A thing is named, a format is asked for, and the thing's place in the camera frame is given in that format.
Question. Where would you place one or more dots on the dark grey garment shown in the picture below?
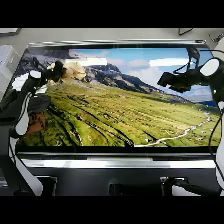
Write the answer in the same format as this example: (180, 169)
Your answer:
(39, 103)

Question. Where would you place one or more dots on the silver frame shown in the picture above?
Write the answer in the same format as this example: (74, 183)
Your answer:
(116, 163)

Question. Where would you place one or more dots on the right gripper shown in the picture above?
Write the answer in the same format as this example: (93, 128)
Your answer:
(175, 81)

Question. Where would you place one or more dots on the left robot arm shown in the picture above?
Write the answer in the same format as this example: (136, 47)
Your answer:
(22, 116)

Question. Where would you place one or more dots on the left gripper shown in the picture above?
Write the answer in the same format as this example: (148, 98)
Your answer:
(56, 72)

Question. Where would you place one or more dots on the white garment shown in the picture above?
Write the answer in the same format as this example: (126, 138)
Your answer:
(18, 83)

